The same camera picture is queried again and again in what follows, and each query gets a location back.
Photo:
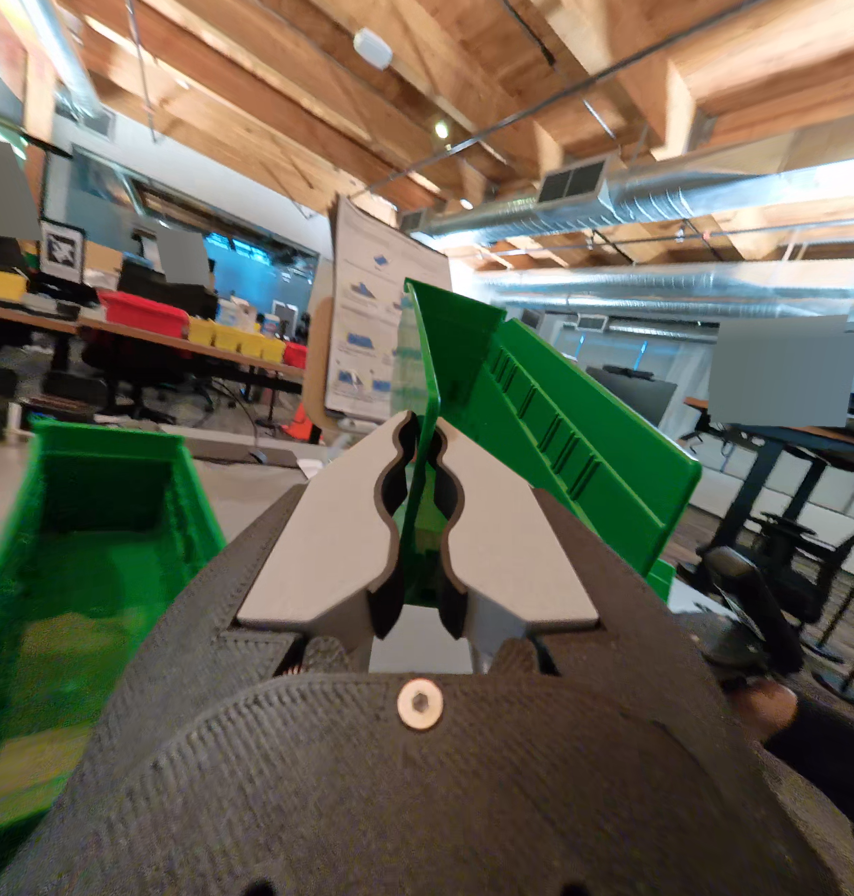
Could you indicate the green plastic storage bin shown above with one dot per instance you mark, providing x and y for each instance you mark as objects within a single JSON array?
[
  {"x": 595, "y": 448},
  {"x": 21, "y": 630}
]

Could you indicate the orange traffic cone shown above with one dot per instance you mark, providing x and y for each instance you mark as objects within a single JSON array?
[{"x": 299, "y": 427}]

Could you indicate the single yellow plastic bin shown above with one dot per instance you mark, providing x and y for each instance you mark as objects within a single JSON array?
[{"x": 1, "y": 283}]

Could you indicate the black office chair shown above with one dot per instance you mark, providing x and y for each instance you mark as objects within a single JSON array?
[{"x": 812, "y": 560}]

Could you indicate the wooden desk with black legs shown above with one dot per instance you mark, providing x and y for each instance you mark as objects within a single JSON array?
[{"x": 763, "y": 448}]

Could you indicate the large red plastic bin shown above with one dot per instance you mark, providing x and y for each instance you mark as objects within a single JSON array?
[{"x": 143, "y": 315}]

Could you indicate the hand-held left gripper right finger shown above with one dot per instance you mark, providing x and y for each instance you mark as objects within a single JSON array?
[{"x": 511, "y": 553}]

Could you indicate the row of yellow bins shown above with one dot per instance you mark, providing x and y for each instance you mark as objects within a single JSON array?
[{"x": 238, "y": 341}]

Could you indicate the large silver air duct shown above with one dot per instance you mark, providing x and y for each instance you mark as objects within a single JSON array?
[{"x": 714, "y": 192}]

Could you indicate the person's right hand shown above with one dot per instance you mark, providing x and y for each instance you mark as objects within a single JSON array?
[{"x": 766, "y": 708}]

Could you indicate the long wooden table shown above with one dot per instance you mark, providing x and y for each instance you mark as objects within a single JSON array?
[{"x": 42, "y": 316}]

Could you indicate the white instruction poster board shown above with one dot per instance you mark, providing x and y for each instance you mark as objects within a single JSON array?
[{"x": 385, "y": 301}]

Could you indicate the black ceiling vent grille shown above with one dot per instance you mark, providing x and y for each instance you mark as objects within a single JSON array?
[{"x": 572, "y": 180}]

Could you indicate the thin silver air duct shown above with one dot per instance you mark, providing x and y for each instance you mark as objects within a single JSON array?
[{"x": 679, "y": 288}]

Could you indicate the white ceiling sensor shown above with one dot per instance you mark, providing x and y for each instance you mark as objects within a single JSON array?
[{"x": 372, "y": 49}]

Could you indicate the black and white marker sign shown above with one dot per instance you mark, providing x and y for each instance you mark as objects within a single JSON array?
[{"x": 61, "y": 250}]

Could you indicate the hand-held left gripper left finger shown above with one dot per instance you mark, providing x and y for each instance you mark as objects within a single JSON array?
[{"x": 322, "y": 546}]

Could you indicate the round ceiling light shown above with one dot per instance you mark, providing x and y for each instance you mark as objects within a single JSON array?
[{"x": 442, "y": 129}]

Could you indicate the black monitor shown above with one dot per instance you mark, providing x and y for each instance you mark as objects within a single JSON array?
[{"x": 630, "y": 395}]

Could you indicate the person's right forearm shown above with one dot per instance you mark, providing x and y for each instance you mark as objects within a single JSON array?
[{"x": 833, "y": 763}]

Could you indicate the small red plastic bin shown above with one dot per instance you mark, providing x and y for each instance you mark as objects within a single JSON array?
[{"x": 295, "y": 355}]

